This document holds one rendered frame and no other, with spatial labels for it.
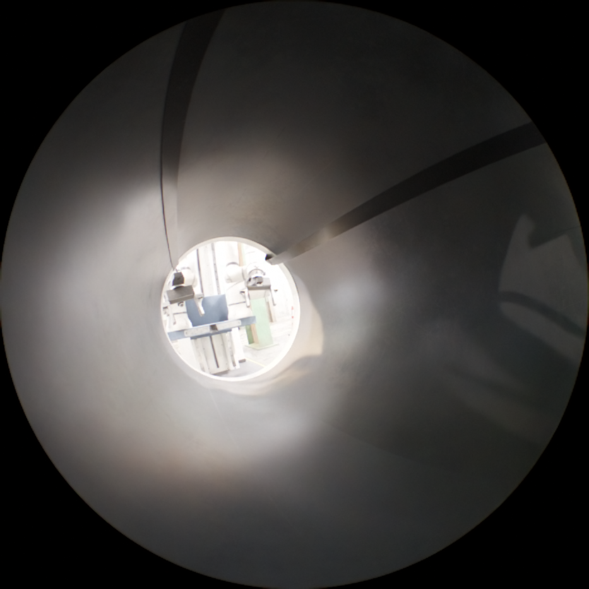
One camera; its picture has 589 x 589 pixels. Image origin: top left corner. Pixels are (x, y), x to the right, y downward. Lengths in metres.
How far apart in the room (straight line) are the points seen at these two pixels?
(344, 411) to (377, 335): 0.19
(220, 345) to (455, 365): 1.54
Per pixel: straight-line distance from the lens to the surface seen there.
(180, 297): 0.90
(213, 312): 1.54
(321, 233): 0.41
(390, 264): 0.48
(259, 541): 0.16
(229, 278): 1.18
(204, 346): 1.62
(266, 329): 4.01
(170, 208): 0.37
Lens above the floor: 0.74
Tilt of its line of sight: 3 degrees up
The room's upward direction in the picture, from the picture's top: 12 degrees counter-clockwise
